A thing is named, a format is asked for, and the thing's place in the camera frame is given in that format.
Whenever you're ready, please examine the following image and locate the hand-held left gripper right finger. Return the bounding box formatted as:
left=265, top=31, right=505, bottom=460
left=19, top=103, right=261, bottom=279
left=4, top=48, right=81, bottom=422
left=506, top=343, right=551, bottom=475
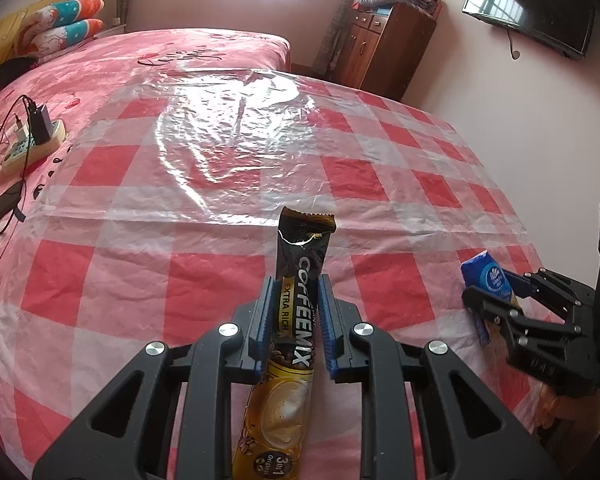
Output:
left=316, top=274, right=561, bottom=480

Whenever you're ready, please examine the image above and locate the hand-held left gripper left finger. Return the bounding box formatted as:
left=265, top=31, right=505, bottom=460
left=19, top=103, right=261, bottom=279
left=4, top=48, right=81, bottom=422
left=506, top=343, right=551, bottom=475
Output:
left=32, top=275, right=278, bottom=480

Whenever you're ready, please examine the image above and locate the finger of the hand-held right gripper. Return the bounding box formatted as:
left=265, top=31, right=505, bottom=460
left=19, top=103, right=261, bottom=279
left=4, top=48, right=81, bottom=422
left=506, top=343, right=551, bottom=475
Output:
left=461, top=285, right=583, bottom=361
left=510, top=267, right=588, bottom=321

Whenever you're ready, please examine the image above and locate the blue tissue packet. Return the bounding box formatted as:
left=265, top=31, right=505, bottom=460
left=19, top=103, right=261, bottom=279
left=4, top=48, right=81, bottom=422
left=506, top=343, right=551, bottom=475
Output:
left=460, top=250, right=518, bottom=346

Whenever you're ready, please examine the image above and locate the black gold coffee sachet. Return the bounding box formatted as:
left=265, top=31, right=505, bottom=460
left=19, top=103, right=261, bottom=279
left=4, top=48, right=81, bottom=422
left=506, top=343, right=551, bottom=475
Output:
left=230, top=206, right=337, bottom=480

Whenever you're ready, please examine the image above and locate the person's right hand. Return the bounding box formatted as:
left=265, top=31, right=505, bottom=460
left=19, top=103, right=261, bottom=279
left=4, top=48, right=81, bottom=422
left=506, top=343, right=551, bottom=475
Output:
left=537, top=382, right=600, bottom=436

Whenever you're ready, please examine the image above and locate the brown wooden cabinet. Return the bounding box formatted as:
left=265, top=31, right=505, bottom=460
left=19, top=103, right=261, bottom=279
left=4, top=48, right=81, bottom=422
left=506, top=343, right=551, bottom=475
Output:
left=337, top=2, right=438, bottom=103

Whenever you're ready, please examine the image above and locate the black television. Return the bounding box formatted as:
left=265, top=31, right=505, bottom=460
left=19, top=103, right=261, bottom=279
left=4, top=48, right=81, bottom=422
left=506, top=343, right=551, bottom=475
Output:
left=461, top=0, right=597, bottom=60

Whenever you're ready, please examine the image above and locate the beige power strip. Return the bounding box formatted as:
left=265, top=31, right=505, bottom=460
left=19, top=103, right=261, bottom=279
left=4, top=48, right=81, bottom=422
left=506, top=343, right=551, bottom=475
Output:
left=1, top=119, right=67, bottom=173

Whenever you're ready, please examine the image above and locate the black charger plug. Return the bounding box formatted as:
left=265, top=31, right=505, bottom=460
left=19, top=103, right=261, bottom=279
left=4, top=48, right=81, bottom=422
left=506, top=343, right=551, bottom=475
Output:
left=27, top=104, right=53, bottom=145

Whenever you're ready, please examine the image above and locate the pink bed blanket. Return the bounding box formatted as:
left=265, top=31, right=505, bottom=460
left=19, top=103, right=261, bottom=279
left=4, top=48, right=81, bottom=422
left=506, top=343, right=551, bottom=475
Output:
left=0, top=29, right=292, bottom=331

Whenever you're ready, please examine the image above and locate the dark cloth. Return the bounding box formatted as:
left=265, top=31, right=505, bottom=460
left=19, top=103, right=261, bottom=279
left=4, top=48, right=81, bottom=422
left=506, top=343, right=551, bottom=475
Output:
left=0, top=57, right=38, bottom=86

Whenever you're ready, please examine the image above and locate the yellow wooden headboard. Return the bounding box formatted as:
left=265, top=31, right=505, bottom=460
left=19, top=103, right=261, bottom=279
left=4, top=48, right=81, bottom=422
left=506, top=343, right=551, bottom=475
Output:
left=0, top=0, right=68, bottom=53

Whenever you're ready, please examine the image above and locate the black television cable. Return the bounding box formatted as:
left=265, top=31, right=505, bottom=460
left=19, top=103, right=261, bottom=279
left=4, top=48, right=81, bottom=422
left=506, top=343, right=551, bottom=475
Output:
left=505, top=27, right=523, bottom=61

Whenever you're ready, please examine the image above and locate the black power bank cable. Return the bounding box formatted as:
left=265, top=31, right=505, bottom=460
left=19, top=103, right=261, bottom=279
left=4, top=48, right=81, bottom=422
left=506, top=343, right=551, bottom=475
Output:
left=0, top=195, right=26, bottom=286

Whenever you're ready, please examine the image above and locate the black charger cable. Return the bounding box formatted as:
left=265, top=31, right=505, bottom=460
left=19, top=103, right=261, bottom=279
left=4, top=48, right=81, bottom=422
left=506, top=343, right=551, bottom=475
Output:
left=0, top=95, right=33, bottom=181

